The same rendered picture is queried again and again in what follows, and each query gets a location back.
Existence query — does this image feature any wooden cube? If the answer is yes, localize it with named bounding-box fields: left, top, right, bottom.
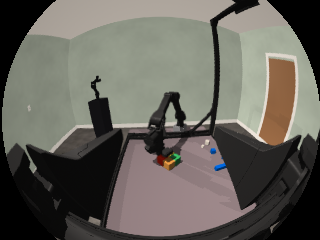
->
left=163, top=157, right=175, bottom=171

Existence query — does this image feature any blue rectangular bar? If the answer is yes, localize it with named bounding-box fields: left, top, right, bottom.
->
left=214, top=163, right=226, bottom=171

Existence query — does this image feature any green cube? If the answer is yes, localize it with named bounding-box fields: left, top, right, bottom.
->
left=169, top=153, right=181, bottom=166

